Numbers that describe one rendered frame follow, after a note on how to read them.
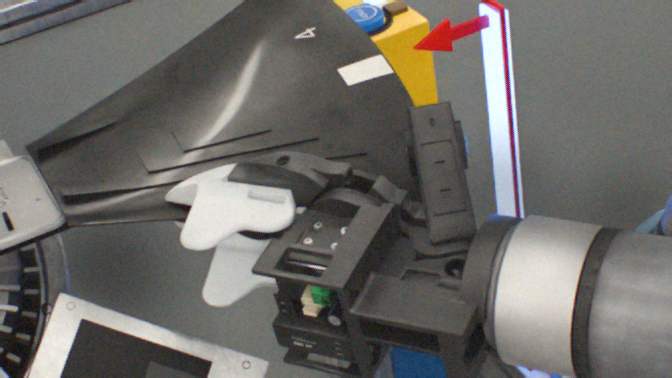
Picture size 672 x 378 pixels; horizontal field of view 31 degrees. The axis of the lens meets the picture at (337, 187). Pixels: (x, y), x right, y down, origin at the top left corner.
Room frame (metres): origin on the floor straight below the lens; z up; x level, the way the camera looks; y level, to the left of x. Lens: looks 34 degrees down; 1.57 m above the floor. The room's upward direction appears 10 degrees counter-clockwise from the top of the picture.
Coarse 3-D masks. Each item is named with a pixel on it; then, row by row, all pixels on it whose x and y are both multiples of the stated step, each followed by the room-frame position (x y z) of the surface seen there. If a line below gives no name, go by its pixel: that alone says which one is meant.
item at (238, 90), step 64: (256, 0) 0.77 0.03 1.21; (320, 0) 0.76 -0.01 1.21; (192, 64) 0.72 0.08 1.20; (256, 64) 0.70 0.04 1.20; (320, 64) 0.70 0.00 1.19; (64, 128) 0.68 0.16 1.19; (128, 128) 0.66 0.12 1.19; (192, 128) 0.65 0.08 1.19; (256, 128) 0.64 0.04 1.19; (320, 128) 0.64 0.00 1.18; (384, 128) 0.64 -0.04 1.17; (64, 192) 0.60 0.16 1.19; (128, 192) 0.60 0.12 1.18
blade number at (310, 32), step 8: (304, 24) 0.74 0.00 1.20; (312, 24) 0.73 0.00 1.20; (288, 32) 0.73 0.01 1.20; (296, 32) 0.73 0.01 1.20; (304, 32) 0.73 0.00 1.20; (312, 32) 0.73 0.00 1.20; (320, 32) 0.73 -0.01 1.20; (328, 32) 0.72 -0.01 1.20; (288, 40) 0.72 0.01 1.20; (296, 40) 0.72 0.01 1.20; (304, 40) 0.72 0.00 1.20; (312, 40) 0.72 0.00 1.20; (296, 48) 0.71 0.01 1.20
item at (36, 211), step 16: (16, 160) 0.66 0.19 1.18; (32, 160) 0.65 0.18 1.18; (0, 176) 0.65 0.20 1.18; (16, 176) 0.64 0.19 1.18; (32, 176) 0.64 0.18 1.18; (16, 192) 0.62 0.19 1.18; (32, 192) 0.62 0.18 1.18; (48, 192) 0.62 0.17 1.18; (0, 208) 0.61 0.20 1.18; (16, 208) 0.61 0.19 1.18; (32, 208) 0.60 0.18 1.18; (48, 208) 0.60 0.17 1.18; (0, 224) 0.59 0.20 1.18; (16, 224) 0.59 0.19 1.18; (32, 224) 0.59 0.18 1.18; (48, 224) 0.58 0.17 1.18; (0, 240) 0.57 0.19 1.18; (16, 240) 0.57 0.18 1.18
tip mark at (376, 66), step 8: (376, 56) 0.70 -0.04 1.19; (352, 64) 0.69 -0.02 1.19; (360, 64) 0.69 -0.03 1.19; (368, 64) 0.69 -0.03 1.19; (376, 64) 0.69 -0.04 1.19; (384, 64) 0.69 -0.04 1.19; (344, 72) 0.69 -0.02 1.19; (352, 72) 0.69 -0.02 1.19; (360, 72) 0.69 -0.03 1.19; (368, 72) 0.69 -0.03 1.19; (376, 72) 0.69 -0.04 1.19; (384, 72) 0.69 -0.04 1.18; (392, 72) 0.69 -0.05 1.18; (352, 80) 0.68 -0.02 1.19; (360, 80) 0.68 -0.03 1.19
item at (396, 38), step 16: (336, 0) 1.03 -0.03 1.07; (352, 0) 1.03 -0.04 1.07; (384, 16) 0.98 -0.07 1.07; (400, 16) 0.98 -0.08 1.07; (416, 16) 0.97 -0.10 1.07; (368, 32) 0.96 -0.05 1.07; (384, 32) 0.95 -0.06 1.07; (400, 32) 0.95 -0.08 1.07; (416, 32) 0.96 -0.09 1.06; (384, 48) 0.95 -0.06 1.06; (400, 48) 0.95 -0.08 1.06; (400, 64) 0.95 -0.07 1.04; (416, 64) 0.96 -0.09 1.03; (432, 64) 0.96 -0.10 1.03; (416, 80) 0.96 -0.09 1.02; (432, 80) 0.96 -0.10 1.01; (416, 96) 0.95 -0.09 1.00; (432, 96) 0.96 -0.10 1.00
